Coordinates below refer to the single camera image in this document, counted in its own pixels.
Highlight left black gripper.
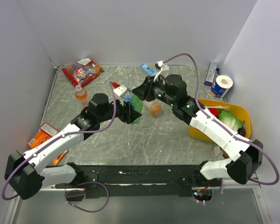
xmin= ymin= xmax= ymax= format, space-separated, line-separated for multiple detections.
xmin=98 ymin=97 xmax=142 ymax=124

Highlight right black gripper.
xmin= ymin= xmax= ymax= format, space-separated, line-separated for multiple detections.
xmin=132 ymin=75 xmax=176 ymax=107

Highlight green plastic bottle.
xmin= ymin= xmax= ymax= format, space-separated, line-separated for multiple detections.
xmin=130 ymin=95 xmax=143 ymax=113

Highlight orange tea bottle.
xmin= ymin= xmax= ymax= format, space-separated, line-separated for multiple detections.
xmin=75 ymin=85 xmax=89 ymax=108
xmin=143 ymin=100 xmax=162 ymax=117

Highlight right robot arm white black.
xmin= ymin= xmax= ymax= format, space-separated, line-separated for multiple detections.
xmin=132 ymin=74 xmax=262 ymax=186

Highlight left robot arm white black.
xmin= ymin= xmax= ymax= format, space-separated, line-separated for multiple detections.
xmin=4 ymin=93 xmax=142 ymax=200

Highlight clear blue water bottle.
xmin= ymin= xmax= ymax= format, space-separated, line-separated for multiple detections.
xmin=123 ymin=87 xmax=133 ymax=102

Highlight red candy bag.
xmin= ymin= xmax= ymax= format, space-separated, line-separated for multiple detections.
xmin=62 ymin=58 xmax=104 ymax=87

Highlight red pepper toy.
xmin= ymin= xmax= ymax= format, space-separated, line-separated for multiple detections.
xmin=209 ymin=108 xmax=219 ymax=117

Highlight toilet paper roll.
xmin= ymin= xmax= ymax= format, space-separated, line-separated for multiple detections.
xmin=210 ymin=75 xmax=233 ymax=98

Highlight orange red battery pack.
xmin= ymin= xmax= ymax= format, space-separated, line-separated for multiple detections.
xmin=27 ymin=122 xmax=59 ymax=148

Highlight orange utility knife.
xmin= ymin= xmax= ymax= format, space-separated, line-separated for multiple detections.
xmin=52 ymin=150 xmax=68 ymax=166

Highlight green cabbage toy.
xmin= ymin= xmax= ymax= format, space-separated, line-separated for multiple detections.
xmin=218 ymin=110 xmax=243 ymax=131

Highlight yellow plastic basket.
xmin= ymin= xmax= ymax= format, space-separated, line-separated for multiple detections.
xmin=188 ymin=98 xmax=251 ymax=142

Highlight dark eggplant toy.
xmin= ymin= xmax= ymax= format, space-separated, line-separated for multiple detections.
xmin=238 ymin=126 xmax=246 ymax=137

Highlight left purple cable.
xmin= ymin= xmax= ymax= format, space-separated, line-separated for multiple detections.
xmin=1 ymin=81 xmax=119 ymax=201

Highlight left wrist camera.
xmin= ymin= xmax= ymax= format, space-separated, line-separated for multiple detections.
xmin=112 ymin=82 xmax=129 ymax=105

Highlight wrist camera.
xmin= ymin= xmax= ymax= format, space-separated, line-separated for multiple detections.
xmin=154 ymin=61 xmax=169 ymax=82
xmin=112 ymin=82 xmax=129 ymax=105

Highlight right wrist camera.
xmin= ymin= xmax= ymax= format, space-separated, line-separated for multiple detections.
xmin=154 ymin=61 xmax=169 ymax=82

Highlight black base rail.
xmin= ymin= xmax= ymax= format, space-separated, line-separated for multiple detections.
xmin=55 ymin=163 xmax=221 ymax=199

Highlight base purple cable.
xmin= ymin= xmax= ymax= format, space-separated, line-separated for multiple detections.
xmin=64 ymin=182 xmax=110 ymax=213

